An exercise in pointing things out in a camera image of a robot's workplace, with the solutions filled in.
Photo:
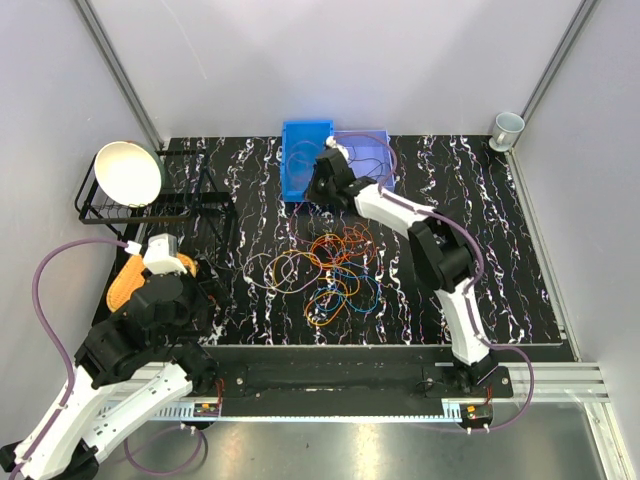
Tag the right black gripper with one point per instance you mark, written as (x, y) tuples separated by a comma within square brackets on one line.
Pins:
[(311, 192)]

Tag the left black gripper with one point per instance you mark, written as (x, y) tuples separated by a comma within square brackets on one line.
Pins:
[(216, 289)]

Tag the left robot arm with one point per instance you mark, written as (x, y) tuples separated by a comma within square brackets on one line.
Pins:
[(144, 356)]

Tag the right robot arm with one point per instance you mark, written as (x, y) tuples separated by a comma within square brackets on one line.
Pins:
[(445, 257)]

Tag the lavender plastic bin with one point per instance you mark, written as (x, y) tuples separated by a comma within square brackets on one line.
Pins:
[(369, 155)]

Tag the blue plastic bin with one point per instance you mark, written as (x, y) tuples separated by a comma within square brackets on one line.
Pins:
[(302, 141)]

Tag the orange perforated mat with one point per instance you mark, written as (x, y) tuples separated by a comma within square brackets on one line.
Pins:
[(125, 285)]

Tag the white bowl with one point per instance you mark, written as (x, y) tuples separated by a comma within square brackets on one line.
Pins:
[(129, 173)]

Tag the white ceramic mug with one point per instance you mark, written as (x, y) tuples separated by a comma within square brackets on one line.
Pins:
[(506, 130)]

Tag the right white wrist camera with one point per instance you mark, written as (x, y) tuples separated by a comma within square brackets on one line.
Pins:
[(332, 143)]

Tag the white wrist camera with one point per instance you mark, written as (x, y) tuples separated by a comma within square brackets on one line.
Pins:
[(332, 143), (162, 252)]

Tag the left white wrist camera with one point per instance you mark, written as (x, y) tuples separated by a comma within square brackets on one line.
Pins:
[(162, 252)]

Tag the black wire dish rack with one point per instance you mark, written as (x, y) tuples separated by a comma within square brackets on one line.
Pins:
[(192, 205)]

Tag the left aluminium frame post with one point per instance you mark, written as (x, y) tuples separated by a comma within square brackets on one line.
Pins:
[(90, 19)]

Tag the aluminium frame post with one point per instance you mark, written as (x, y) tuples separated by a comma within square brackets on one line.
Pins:
[(569, 38), (90, 19)]

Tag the right aluminium frame post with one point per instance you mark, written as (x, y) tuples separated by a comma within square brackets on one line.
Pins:
[(569, 38)]

